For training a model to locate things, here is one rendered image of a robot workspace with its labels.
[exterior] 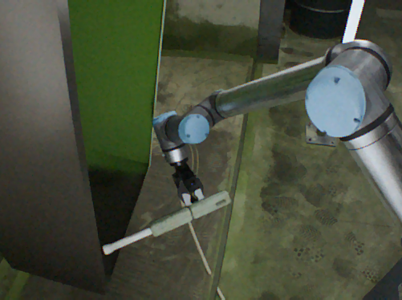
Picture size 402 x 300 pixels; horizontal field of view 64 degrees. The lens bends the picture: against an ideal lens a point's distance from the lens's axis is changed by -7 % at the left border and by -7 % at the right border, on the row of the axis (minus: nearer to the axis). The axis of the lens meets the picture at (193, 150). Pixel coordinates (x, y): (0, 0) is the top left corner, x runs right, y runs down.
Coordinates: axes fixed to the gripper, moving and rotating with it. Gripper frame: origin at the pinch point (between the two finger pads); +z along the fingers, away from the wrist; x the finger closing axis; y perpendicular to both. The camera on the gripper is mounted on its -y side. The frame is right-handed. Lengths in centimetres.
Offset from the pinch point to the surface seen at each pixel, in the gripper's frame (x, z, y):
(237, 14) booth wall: -106, -68, 133
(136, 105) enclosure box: 5.7, -41.5, 14.5
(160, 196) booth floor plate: 5, 16, 65
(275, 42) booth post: -129, -38, 130
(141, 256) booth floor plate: 27, 31, 40
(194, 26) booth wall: -78, -70, 157
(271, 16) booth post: -126, -59, 120
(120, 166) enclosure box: 19.3, -17.2, 33.4
